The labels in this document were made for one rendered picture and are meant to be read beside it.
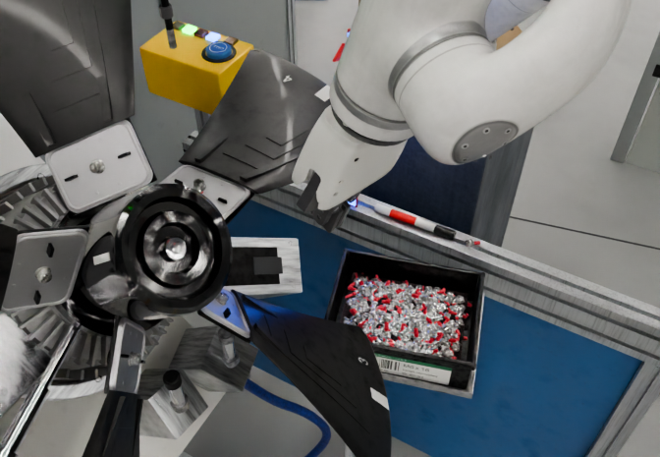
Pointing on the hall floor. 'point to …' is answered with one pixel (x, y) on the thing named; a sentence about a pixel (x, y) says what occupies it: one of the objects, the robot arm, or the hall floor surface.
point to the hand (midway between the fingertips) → (330, 208)
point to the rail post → (628, 412)
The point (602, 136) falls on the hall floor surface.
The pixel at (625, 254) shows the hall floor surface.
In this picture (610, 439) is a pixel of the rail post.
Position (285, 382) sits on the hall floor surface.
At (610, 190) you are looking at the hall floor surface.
